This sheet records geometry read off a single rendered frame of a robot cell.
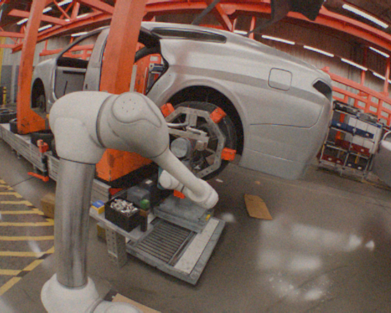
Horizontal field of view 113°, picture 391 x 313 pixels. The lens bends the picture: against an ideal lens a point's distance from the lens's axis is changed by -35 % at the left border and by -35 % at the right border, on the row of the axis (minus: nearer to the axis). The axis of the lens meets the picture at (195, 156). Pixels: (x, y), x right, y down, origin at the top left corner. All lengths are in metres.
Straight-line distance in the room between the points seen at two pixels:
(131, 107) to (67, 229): 0.34
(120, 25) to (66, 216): 1.24
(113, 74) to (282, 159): 1.35
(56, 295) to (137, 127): 0.53
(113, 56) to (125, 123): 1.09
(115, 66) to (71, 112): 0.95
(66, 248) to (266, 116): 1.40
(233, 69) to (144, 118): 1.23
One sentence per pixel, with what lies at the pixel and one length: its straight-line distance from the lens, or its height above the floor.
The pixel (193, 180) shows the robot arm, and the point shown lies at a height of 0.92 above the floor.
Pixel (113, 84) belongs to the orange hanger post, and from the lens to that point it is 1.39.
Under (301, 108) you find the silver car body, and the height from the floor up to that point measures 1.30.
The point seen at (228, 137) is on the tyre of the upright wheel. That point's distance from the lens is 1.48.
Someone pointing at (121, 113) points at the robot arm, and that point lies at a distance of 0.38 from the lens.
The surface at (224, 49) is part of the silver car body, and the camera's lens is 1.62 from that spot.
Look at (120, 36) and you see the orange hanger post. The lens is 1.44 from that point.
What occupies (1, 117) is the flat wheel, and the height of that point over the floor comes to 0.43.
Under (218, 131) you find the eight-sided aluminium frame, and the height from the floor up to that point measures 1.00.
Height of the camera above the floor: 1.23
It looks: 17 degrees down
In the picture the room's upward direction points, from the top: 10 degrees clockwise
